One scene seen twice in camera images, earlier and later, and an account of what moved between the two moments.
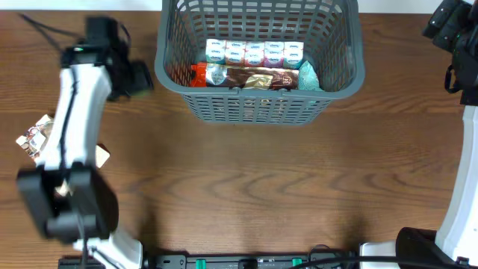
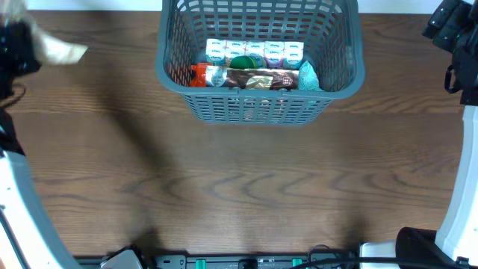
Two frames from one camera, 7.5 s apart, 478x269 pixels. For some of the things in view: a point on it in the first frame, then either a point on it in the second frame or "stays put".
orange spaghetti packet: [198, 78] stays put
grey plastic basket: [331, 44] stays put
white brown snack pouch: [34, 140] -> [55, 52]
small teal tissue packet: [308, 78] stays put
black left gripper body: [139, 77] -> [17, 52]
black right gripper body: [441, 21] stays put
